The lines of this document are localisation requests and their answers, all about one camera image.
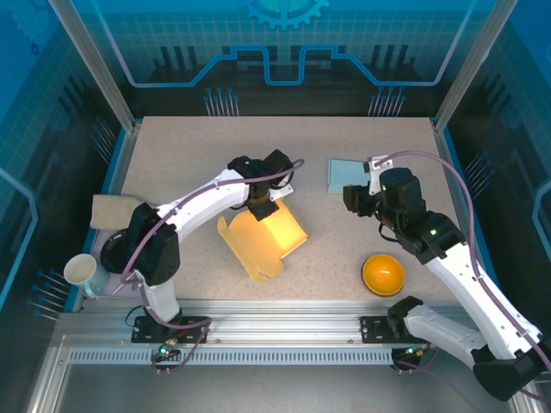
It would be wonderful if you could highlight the light blue paper box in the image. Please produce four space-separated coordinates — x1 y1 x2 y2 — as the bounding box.
325 157 371 195

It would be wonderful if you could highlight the yellow paper box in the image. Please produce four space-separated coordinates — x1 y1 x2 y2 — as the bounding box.
216 198 310 284

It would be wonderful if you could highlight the orange bowl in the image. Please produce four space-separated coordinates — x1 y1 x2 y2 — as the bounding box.
360 253 406 298

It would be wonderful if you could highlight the beige cloth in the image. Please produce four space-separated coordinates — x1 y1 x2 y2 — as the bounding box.
90 194 143 231

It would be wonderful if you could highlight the lavender tray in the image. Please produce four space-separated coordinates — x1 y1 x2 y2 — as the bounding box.
84 227 145 299

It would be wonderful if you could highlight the white and blue cup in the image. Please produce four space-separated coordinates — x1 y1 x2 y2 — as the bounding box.
63 253 111 299

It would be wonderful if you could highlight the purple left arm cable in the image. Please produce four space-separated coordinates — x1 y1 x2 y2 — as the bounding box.
121 158 306 375

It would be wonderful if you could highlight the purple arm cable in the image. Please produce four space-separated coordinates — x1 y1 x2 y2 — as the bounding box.
121 158 306 375
369 149 551 399

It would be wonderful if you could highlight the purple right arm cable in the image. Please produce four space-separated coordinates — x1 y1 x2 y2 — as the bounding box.
369 149 551 399

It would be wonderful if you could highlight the aluminium table side rail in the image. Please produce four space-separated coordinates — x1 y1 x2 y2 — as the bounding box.
79 120 143 313
432 120 509 313

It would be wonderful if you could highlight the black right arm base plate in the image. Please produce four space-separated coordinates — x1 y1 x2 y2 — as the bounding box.
360 316 431 344

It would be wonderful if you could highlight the aluminium frame post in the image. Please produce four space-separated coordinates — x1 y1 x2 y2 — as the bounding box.
432 0 524 133
46 0 141 133

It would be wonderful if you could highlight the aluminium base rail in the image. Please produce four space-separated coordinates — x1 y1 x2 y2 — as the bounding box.
55 297 516 348

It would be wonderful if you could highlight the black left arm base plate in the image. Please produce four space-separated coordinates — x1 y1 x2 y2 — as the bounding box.
131 316 211 344

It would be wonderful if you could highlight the slotted white cable duct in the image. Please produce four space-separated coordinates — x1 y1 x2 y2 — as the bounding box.
68 348 395 367

